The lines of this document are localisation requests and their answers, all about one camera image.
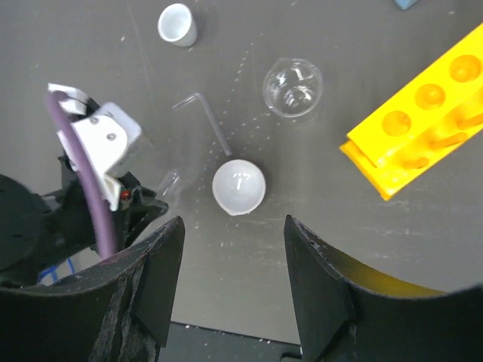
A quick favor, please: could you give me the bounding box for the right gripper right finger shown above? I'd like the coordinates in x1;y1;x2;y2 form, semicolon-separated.
284;216;482;361

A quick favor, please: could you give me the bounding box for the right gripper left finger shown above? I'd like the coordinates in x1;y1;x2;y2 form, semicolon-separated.
1;216;185;361

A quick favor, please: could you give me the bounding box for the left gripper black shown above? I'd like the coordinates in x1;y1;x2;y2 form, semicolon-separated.
1;156;168;288

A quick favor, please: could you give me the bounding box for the clear glass test tube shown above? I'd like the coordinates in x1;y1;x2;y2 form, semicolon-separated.
156;170;180;196

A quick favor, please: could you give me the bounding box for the white round dish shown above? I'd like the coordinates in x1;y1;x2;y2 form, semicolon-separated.
212;159;266;216

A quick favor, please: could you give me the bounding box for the yellow test tube rack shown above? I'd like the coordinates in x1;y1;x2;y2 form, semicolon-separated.
340;26;482;201

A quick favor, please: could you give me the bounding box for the small clear glass beaker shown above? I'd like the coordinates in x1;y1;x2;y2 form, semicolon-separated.
263;57;323;124

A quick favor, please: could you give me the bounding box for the small white plastic cup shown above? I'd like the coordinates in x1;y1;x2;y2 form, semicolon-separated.
157;3;198;48

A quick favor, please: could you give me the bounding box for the three-compartment blue organizer box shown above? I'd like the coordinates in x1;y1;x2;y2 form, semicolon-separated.
393;0;419;11

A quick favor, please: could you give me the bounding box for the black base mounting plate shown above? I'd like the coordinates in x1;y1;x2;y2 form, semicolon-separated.
158;322;303;362

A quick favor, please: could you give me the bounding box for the bent clear glass tube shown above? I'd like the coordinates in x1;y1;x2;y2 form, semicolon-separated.
172;92;232;157

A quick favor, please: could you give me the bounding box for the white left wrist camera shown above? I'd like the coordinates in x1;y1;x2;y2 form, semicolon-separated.
48;83;143;211

